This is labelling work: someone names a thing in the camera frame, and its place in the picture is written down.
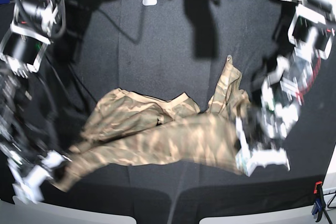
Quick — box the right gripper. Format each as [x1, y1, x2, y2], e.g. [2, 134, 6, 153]
[7, 150, 66, 204]

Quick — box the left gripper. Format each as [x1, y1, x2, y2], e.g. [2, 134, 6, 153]
[235, 117, 290, 177]

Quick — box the red blue clamp front right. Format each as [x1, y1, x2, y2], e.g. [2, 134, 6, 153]
[311, 181, 326, 222]

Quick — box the black table cloth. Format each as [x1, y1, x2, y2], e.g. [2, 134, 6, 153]
[41, 0, 335, 223]

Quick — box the camouflage t-shirt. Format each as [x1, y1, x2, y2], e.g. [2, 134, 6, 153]
[53, 56, 250, 192]

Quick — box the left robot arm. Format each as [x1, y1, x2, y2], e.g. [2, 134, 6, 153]
[235, 0, 335, 176]

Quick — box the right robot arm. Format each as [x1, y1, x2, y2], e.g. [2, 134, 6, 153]
[1, 0, 66, 203]

